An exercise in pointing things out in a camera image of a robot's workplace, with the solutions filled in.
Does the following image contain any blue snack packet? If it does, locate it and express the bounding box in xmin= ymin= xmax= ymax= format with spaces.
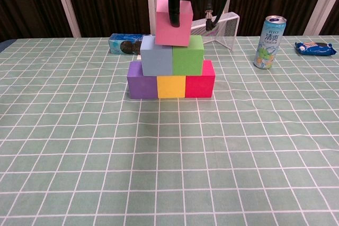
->
xmin=294 ymin=41 xmax=336 ymax=57

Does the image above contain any light pink foam cube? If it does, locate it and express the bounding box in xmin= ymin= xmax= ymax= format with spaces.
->
xmin=155 ymin=0 xmax=193 ymax=47

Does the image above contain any blue table pad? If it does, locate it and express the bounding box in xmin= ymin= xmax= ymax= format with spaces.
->
xmin=0 ymin=39 xmax=13 ymax=53

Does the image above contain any purple foam cube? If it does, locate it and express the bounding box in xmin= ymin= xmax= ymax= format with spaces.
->
xmin=127 ymin=61 xmax=159 ymax=100

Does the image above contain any light blue foam cube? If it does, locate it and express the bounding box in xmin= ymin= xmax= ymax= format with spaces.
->
xmin=140 ymin=35 xmax=174 ymax=77

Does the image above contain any white wire mesh basket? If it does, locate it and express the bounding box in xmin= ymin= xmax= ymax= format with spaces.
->
xmin=190 ymin=11 xmax=240 ymax=52

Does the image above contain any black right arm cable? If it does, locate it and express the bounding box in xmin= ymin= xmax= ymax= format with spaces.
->
xmin=204 ymin=0 xmax=235 ymax=31

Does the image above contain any magenta foam cube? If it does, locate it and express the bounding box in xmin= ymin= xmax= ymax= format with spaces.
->
xmin=184 ymin=60 xmax=216 ymax=98

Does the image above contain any light blue drink can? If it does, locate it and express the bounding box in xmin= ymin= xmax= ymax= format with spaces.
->
xmin=253 ymin=15 xmax=288 ymax=70

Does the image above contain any green checked tablecloth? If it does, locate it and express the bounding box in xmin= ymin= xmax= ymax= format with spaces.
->
xmin=0 ymin=34 xmax=339 ymax=226

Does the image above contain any green foam cube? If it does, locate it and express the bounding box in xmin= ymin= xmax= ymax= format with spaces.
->
xmin=172 ymin=35 xmax=204 ymax=76

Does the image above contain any yellow foam cube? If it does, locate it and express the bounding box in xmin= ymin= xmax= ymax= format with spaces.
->
xmin=156 ymin=75 xmax=186 ymax=99

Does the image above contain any blue cookie box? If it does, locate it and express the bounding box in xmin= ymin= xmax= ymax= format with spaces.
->
xmin=108 ymin=33 xmax=145 ymax=55

